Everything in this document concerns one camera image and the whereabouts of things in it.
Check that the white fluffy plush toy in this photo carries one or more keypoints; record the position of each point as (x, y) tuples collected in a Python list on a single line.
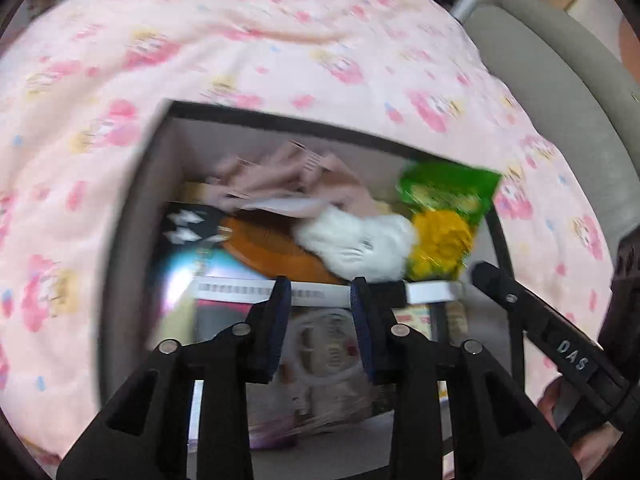
[(376, 248)]

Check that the dark grey cardboard box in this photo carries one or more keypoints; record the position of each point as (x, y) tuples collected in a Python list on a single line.
[(186, 142)]

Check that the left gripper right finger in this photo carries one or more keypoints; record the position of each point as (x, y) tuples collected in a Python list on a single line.
[(374, 322)]

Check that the black Smart Devil booklet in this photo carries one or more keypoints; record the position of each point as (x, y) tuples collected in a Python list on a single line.
[(190, 247)]

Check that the wooden comb with tassel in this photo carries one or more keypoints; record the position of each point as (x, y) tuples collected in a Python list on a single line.
[(264, 242)]

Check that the person's right hand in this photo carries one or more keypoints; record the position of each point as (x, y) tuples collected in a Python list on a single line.
[(593, 445)]

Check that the green yellow corn package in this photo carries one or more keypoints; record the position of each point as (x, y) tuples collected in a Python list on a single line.
[(447, 201)]

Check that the white smartwatch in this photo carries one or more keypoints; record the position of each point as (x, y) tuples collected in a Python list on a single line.
[(316, 295)]

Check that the black framed small box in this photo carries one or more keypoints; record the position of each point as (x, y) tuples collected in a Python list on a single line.
[(439, 322)]

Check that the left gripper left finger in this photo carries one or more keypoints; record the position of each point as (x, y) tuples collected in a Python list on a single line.
[(268, 321)]

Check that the grey padded headboard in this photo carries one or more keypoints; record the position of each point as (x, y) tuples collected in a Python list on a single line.
[(576, 93)]

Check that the pink cartoon print blanket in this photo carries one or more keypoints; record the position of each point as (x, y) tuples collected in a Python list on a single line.
[(82, 87)]

